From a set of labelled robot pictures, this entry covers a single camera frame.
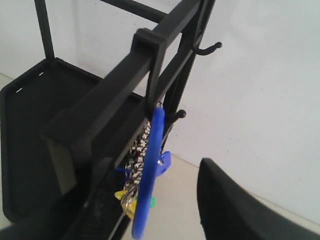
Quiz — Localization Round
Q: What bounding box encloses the black two-tier metal rack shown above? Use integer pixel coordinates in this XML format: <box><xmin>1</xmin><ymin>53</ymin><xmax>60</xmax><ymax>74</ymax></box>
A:
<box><xmin>0</xmin><ymin>0</ymin><xmax>222</xmax><ymax>240</ymax></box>

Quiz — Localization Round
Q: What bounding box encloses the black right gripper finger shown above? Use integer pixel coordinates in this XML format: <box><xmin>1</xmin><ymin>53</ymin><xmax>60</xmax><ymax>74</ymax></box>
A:
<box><xmin>196</xmin><ymin>158</ymin><xmax>320</xmax><ymax>240</ymax></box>

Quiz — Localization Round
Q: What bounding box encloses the bunch of colourful key tags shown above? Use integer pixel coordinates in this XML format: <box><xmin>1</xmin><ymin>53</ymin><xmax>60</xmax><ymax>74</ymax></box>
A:
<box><xmin>114</xmin><ymin>102</ymin><xmax>165</xmax><ymax>240</ymax></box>

